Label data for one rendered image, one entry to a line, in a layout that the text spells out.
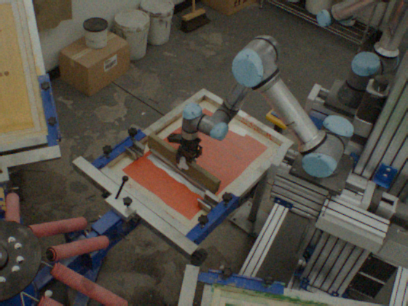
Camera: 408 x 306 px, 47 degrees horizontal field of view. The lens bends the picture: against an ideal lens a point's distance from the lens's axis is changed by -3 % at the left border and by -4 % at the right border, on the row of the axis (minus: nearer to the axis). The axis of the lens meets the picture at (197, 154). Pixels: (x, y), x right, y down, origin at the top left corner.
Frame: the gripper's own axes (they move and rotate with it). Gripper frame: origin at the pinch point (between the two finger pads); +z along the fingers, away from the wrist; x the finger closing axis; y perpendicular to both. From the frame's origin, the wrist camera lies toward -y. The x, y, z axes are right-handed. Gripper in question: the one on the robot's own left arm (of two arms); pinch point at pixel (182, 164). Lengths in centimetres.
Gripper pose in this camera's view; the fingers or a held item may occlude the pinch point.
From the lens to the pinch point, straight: 220.0
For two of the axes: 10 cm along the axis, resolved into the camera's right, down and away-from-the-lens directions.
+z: -0.9, 6.9, 7.2
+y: 7.7, 5.1, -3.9
